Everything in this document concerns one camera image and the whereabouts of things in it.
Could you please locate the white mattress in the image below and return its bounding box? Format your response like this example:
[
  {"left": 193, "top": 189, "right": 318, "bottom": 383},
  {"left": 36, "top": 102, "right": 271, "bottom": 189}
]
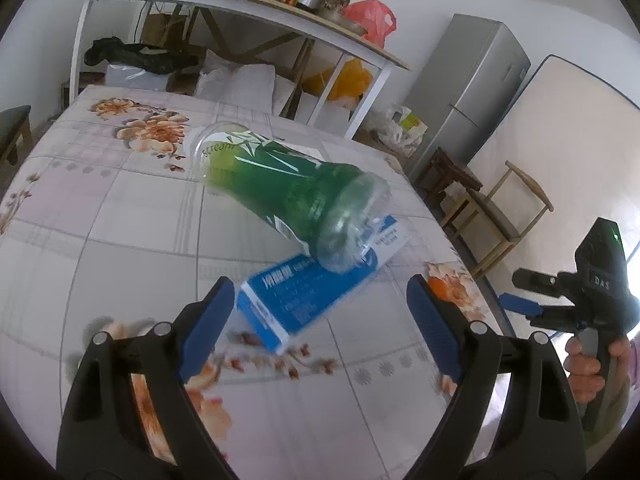
[{"left": 467, "top": 54, "right": 640, "bottom": 306}]

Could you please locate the red plastic bag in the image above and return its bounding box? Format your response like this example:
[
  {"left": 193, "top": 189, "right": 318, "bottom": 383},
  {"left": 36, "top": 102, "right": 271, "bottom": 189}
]
[{"left": 342, "top": 0, "right": 398, "bottom": 50}]

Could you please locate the metal tray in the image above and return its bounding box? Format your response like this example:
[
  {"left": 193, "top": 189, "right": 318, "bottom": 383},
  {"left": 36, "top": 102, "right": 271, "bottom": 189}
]
[{"left": 324, "top": 9, "right": 371, "bottom": 36}]

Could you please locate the dark wooden stool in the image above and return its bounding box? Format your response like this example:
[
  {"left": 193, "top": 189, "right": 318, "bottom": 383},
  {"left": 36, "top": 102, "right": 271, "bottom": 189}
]
[{"left": 417, "top": 146, "right": 483, "bottom": 221}]

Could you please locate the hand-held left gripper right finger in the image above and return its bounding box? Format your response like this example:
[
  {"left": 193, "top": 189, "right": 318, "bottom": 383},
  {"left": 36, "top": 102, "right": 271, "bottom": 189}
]
[{"left": 405, "top": 274, "right": 587, "bottom": 480}]

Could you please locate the person's right hand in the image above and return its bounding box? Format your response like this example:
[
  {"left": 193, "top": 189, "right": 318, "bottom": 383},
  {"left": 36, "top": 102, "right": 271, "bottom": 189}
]
[{"left": 564, "top": 335, "right": 633, "bottom": 406}]

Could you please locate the black seat wooden chair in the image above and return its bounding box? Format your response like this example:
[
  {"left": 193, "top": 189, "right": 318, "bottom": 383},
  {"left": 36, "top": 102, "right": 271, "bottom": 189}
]
[
  {"left": 0, "top": 105, "right": 32, "bottom": 166},
  {"left": 442, "top": 160, "right": 555, "bottom": 281}
]

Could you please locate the blue carton box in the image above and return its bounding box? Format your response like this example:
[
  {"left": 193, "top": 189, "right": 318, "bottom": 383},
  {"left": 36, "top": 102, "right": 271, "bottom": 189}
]
[{"left": 236, "top": 214, "right": 407, "bottom": 355}]

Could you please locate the grey refrigerator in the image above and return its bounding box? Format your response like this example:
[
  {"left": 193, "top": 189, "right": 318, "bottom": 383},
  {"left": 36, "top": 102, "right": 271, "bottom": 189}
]
[{"left": 404, "top": 12, "right": 532, "bottom": 186}]

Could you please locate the person's right forearm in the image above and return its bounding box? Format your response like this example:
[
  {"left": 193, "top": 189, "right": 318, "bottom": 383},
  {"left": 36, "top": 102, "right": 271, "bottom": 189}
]
[{"left": 627, "top": 335, "right": 640, "bottom": 411}]

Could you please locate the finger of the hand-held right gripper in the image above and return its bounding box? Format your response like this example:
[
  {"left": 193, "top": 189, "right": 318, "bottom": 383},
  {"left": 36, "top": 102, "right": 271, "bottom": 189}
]
[
  {"left": 512, "top": 269, "right": 576, "bottom": 296},
  {"left": 497, "top": 292, "right": 581, "bottom": 333}
]

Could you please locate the white pillow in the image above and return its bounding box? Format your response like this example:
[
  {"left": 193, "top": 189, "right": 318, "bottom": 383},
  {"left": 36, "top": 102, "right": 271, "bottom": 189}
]
[{"left": 195, "top": 50, "right": 278, "bottom": 111}]

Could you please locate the small brown cardboard box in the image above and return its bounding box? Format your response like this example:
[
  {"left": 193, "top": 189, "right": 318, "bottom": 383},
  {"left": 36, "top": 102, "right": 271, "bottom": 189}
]
[{"left": 140, "top": 10, "right": 188, "bottom": 48}]

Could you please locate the black plastic bag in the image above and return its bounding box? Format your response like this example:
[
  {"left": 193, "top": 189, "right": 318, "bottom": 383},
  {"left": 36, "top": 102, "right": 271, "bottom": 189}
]
[{"left": 82, "top": 36, "right": 201, "bottom": 76}]

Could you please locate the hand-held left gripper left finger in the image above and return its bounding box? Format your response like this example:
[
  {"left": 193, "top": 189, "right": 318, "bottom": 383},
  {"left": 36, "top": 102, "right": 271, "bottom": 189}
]
[{"left": 56, "top": 276, "right": 236, "bottom": 480}]

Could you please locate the white plastic bag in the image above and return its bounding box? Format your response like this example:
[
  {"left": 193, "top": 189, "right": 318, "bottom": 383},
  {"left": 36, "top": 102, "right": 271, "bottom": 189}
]
[{"left": 380, "top": 102, "right": 430, "bottom": 156}]

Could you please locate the clear plastic bag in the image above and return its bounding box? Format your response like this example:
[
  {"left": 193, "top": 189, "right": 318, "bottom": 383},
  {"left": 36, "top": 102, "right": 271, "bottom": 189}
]
[{"left": 105, "top": 62, "right": 171, "bottom": 92}]

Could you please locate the green plastic cup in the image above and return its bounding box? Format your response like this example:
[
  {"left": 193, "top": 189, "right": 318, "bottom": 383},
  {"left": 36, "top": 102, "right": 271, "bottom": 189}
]
[{"left": 182, "top": 122, "right": 392, "bottom": 275}]

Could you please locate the floral tablecloth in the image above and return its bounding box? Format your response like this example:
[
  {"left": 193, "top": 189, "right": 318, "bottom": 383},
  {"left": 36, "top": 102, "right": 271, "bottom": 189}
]
[{"left": 0, "top": 85, "right": 516, "bottom": 480}]

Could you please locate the yellow plastic bag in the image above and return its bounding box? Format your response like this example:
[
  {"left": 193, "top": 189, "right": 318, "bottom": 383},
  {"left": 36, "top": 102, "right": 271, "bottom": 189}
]
[{"left": 302, "top": 57, "right": 375, "bottom": 111}]

